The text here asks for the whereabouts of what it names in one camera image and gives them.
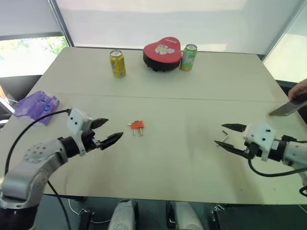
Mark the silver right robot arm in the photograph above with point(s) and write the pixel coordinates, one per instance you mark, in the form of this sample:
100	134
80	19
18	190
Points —
296	153

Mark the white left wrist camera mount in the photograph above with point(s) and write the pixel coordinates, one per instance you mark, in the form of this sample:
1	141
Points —
76	122

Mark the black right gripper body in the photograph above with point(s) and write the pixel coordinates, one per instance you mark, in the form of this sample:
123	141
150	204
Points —
253	151

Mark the yellow drink can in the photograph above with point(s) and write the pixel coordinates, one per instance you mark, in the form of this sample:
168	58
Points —
118	64

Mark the metal hex key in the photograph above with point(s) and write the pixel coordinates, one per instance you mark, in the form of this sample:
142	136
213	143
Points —
226	135

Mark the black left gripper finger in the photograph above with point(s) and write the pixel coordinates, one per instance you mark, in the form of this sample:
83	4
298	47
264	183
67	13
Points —
111	140
100	122

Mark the bystander bare hand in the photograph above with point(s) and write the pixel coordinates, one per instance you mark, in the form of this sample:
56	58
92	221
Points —
299	91

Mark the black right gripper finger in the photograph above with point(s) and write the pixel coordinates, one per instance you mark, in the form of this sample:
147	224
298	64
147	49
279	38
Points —
232	148
236	127

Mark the grey rounded robot leg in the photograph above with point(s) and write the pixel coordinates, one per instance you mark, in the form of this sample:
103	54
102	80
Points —
185	216
123	215

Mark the black window frame post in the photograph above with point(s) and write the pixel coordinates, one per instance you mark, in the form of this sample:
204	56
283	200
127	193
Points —
283	31
63	24

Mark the purple plastic bag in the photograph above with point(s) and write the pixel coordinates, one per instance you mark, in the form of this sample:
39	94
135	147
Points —
36	107

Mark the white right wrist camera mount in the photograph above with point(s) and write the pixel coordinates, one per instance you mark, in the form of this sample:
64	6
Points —
260	136

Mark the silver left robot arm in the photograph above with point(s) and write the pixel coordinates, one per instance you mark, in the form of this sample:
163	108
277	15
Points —
36	165

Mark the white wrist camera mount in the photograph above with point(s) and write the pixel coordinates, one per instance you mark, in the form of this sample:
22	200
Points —
76	122
260	136

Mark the green drink can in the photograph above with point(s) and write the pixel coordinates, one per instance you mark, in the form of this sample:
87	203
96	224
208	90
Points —
188	58

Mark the red heart-shaped box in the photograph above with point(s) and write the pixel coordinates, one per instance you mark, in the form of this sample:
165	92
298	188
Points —
163	54

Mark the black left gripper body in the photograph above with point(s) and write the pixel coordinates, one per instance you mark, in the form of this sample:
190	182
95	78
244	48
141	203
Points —
89	141

